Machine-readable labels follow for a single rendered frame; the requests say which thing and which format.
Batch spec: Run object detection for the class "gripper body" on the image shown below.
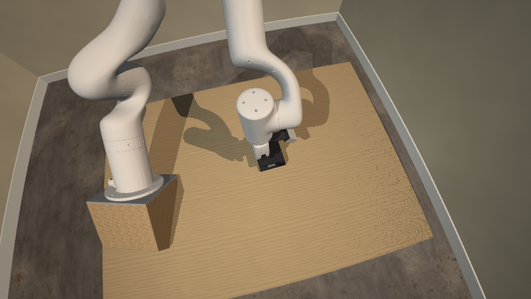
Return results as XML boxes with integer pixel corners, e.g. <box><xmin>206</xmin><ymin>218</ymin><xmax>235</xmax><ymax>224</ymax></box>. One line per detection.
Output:
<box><xmin>251</xmin><ymin>142</ymin><xmax>270</xmax><ymax>159</ymax></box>

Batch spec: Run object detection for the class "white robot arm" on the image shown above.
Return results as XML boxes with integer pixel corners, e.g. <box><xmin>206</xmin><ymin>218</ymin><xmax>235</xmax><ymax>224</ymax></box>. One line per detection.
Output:
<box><xmin>67</xmin><ymin>0</ymin><xmax>303</xmax><ymax>201</ymax></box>

